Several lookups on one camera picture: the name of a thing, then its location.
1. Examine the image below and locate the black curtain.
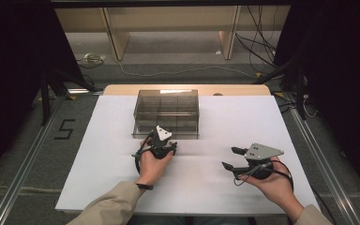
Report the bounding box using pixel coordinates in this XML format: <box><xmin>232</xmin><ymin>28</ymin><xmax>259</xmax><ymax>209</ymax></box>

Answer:
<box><xmin>0</xmin><ymin>0</ymin><xmax>86</xmax><ymax>186</ymax></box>
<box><xmin>273</xmin><ymin>0</ymin><xmax>360</xmax><ymax>204</ymax></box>

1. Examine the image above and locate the white table sheet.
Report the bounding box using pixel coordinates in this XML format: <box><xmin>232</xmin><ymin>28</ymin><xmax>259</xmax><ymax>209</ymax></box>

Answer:
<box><xmin>54</xmin><ymin>95</ymin><xmax>323</xmax><ymax>217</ymax></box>

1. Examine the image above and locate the smoky transparent drawer box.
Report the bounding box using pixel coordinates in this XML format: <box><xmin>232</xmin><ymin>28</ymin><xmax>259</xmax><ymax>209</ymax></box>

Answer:
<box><xmin>131</xmin><ymin>89</ymin><xmax>200</xmax><ymax>140</ymax></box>

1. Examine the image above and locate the beige wooden desk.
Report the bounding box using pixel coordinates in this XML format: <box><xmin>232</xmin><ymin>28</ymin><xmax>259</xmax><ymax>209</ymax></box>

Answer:
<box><xmin>54</xmin><ymin>6</ymin><xmax>292</xmax><ymax>61</ymax></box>

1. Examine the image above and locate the short aluminium bar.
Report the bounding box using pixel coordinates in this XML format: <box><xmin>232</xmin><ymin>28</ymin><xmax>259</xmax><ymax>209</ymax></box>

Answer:
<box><xmin>67</xmin><ymin>88</ymin><xmax>104</xmax><ymax>96</ymax></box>

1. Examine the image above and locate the thin white looped cable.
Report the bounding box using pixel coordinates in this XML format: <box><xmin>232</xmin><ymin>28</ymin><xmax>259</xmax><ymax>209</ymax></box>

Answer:
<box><xmin>302</xmin><ymin>93</ymin><xmax>319</xmax><ymax>119</ymax></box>

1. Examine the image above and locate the bundle of black cables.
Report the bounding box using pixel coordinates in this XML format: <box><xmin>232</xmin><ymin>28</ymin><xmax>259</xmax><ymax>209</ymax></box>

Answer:
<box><xmin>234</xmin><ymin>5</ymin><xmax>279</xmax><ymax>73</ymax></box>

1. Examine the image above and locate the person's right hand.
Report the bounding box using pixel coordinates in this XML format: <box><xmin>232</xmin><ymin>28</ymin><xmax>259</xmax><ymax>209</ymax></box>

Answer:
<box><xmin>238</xmin><ymin>156</ymin><xmax>306</xmax><ymax>224</ymax></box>

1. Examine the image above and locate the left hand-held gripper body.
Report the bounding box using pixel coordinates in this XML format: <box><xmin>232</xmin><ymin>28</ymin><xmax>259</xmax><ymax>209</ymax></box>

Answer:
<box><xmin>149</xmin><ymin>125</ymin><xmax>173</xmax><ymax>160</ymax></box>

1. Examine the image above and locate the coiled pale cable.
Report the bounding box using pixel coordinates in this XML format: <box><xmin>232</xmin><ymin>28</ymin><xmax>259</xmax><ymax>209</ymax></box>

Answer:
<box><xmin>76</xmin><ymin>52</ymin><xmax>107</xmax><ymax>69</ymax></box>

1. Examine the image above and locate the black metal stand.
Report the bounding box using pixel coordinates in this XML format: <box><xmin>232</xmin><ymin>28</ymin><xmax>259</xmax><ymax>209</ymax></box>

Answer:
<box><xmin>252</xmin><ymin>55</ymin><xmax>309</xmax><ymax>122</ymax></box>
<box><xmin>32</xmin><ymin>61</ymin><xmax>97</xmax><ymax>127</ymax></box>

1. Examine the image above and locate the right hand-held gripper black cable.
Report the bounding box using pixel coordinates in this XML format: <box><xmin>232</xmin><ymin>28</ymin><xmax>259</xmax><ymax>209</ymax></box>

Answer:
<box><xmin>233</xmin><ymin>159</ymin><xmax>337</xmax><ymax>225</ymax></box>

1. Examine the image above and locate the aluminium floor rail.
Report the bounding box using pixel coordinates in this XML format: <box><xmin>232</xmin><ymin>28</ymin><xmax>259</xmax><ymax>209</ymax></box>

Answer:
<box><xmin>281</xmin><ymin>93</ymin><xmax>360</xmax><ymax>225</ymax></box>
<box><xmin>0</xmin><ymin>96</ymin><xmax>70</xmax><ymax>225</ymax></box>

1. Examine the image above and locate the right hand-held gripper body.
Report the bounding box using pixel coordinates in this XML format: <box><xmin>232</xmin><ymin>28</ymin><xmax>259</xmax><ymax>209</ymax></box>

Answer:
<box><xmin>232</xmin><ymin>142</ymin><xmax>285</xmax><ymax>181</ymax></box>

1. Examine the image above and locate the person's left hand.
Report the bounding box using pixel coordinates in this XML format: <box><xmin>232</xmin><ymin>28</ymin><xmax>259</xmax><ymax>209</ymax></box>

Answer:
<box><xmin>136</xmin><ymin>139</ymin><xmax>175</xmax><ymax>187</ymax></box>

